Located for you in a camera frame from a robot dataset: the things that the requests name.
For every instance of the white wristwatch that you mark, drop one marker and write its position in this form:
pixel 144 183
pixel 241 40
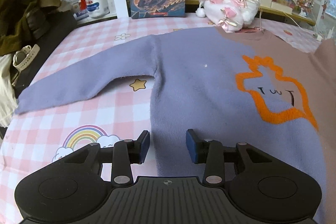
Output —
pixel 23 58

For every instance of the purple and brown sweater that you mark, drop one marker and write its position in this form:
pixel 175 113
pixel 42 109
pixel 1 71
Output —
pixel 252 87

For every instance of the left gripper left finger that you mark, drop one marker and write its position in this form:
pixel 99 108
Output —
pixel 126 153

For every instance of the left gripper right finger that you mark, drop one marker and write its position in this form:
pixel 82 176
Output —
pixel 207 152

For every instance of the white pink plush toy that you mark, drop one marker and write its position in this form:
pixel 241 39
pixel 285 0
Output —
pixel 230 15

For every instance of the white green-lid pen jar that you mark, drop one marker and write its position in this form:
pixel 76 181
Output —
pixel 97 8

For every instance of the dark olive jacket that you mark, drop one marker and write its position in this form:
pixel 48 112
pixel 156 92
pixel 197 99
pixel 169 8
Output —
pixel 15 31

